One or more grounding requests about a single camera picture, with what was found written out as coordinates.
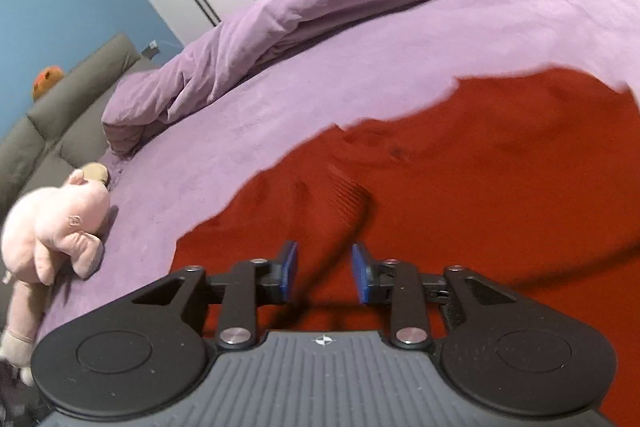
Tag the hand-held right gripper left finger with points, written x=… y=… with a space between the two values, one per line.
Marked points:
x=289 y=271

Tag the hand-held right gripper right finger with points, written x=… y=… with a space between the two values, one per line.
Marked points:
x=359 y=276

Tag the red knit sweater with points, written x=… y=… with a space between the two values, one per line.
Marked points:
x=475 y=187

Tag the purple bed blanket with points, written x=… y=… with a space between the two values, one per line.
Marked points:
x=260 y=122

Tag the small tan plush toy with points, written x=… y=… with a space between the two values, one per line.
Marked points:
x=96 y=172

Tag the cream plush toy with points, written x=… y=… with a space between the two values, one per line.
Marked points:
x=55 y=227

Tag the purple duvet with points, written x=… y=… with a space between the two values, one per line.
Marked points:
x=300 y=22

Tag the orange plush toy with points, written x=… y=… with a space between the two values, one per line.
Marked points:
x=46 y=80

